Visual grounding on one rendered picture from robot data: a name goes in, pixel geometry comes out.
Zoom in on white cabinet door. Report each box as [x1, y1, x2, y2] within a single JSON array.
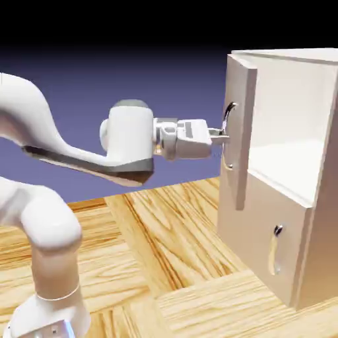
[[217, 53, 258, 211], [217, 170, 314, 308]]

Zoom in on white painted cabinet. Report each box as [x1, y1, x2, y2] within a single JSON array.
[[217, 48, 338, 312]]

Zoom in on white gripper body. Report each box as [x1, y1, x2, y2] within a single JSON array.
[[174, 119, 213, 160]]

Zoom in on curved silver door handle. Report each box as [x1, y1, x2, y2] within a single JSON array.
[[268, 224, 284, 275], [220, 101, 238, 170]]

